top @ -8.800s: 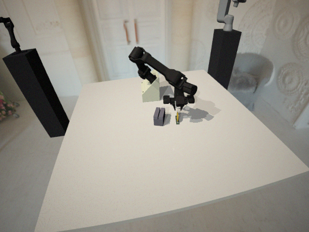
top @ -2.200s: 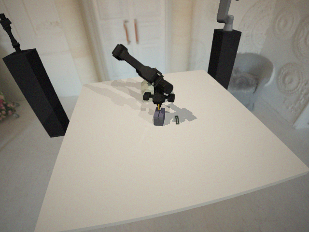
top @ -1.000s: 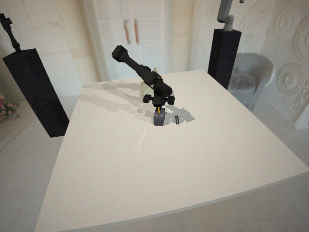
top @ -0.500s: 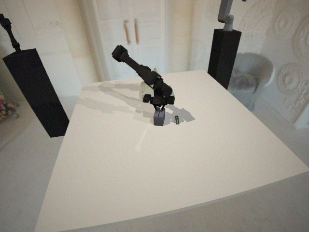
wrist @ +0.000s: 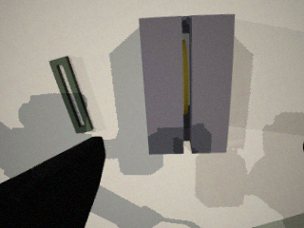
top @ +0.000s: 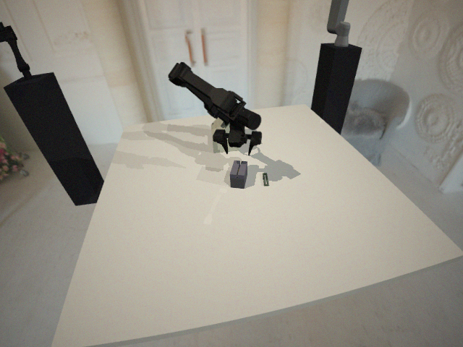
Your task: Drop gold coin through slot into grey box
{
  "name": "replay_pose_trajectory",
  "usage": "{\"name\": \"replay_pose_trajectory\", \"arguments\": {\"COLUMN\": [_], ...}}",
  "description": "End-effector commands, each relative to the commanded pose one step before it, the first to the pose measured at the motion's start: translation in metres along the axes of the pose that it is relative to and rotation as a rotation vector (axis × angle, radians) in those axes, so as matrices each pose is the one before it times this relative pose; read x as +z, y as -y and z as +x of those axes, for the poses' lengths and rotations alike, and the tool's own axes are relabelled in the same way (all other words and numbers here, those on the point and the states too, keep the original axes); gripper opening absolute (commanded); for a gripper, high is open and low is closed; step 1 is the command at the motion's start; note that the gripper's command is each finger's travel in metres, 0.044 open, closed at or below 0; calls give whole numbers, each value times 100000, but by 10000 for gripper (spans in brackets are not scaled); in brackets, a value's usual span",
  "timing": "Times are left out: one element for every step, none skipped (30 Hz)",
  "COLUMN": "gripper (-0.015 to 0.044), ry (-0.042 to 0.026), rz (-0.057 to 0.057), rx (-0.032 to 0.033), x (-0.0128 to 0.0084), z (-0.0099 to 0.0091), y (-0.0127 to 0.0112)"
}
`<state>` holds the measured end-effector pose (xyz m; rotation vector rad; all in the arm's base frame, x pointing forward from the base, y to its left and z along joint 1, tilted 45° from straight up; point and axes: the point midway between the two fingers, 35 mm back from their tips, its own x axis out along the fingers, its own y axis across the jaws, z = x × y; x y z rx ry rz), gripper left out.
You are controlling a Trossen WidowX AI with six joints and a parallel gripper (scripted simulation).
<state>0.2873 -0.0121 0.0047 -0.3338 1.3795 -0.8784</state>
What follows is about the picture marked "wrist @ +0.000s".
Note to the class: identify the dark green slotted holder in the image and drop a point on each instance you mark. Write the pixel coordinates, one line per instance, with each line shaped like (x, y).
(57, 72)

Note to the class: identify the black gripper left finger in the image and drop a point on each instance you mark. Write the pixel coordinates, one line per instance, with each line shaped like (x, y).
(57, 193)

